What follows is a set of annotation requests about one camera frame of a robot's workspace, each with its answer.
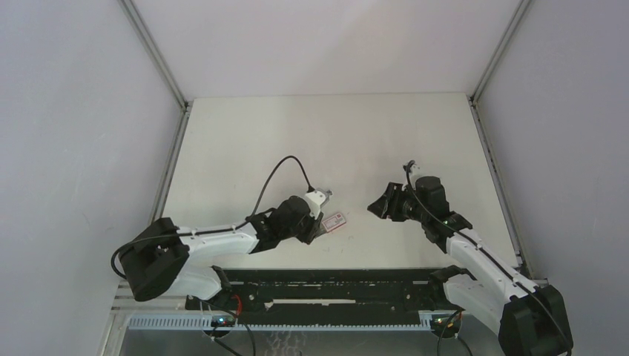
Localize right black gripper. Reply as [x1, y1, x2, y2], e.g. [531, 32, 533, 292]
[368, 182, 429, 223]

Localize red white staple box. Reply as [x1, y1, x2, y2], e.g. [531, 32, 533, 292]
[322, 213, 346, 233]

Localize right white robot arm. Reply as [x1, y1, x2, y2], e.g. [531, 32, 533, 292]
[367, 176, 573, 355]

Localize left green circuit board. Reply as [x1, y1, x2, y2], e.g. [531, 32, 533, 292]
[211, 315, 237, 329]

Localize green circuit board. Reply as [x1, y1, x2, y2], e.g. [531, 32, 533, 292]
[430, 317, 460, 331]
[211, 315, 237, 329]

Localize right green circuit board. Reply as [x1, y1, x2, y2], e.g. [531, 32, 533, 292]
[430, 317, 460, 331]

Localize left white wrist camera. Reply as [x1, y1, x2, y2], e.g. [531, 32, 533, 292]
[303, 188, 333, 219]

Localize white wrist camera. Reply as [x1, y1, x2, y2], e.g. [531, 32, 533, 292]
[404, 160, 422, 182]
[303, 188, 333, 219]

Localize right black camera cable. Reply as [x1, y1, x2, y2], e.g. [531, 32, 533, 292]
[404, 159, 574, 356]

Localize black camera cable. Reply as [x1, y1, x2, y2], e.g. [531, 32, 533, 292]
[404, 159, 574, 356]
[111, 155, 315, 281]

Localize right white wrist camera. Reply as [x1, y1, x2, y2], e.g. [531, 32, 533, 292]
[404, 160, 422, 182]

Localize left black camera cable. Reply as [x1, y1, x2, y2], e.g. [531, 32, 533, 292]
[111, 155, 315, 281]

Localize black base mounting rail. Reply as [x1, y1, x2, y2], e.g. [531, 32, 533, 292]
[217, 268, 457, 324]

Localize white slotted cable duct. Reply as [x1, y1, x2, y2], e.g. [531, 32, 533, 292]
[127, 313, 434, 332]

